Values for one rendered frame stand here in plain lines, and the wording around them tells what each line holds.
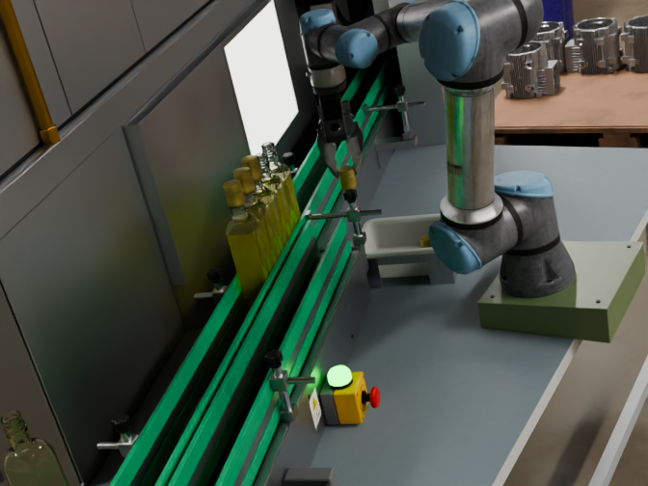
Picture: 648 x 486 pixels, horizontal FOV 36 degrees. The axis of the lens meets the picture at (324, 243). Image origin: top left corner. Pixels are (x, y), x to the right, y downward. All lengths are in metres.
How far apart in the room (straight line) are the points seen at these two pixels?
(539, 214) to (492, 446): 0.47
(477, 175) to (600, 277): 0.39
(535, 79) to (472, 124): 3.16
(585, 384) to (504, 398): 1.29
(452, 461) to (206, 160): 0.82
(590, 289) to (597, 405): 1.09
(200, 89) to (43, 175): 0.62
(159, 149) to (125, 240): 0.20
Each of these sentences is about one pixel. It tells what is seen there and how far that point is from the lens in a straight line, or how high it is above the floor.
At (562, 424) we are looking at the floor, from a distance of 2.99.
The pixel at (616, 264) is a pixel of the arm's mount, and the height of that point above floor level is 0.82.
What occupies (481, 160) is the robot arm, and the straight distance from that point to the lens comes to 1.77.
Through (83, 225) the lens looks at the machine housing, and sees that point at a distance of 1.70.
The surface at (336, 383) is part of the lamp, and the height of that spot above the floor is 0.84.
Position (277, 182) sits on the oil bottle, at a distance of 2.06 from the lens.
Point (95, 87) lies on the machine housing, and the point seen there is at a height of 1.41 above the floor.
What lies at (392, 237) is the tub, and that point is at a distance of 2.37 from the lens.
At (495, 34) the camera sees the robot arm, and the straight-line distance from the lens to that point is 1.65.
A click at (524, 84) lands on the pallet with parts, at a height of 0.24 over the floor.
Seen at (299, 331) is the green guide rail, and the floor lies 0.94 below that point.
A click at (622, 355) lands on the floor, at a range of 3.25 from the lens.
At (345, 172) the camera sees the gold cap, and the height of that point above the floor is 1.03.
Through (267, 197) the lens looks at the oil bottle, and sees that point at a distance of 2.00.
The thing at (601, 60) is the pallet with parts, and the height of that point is 0.24.
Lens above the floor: 1.86
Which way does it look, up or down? 26 degrees down
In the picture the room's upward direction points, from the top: 13 degrees counter-clockwise
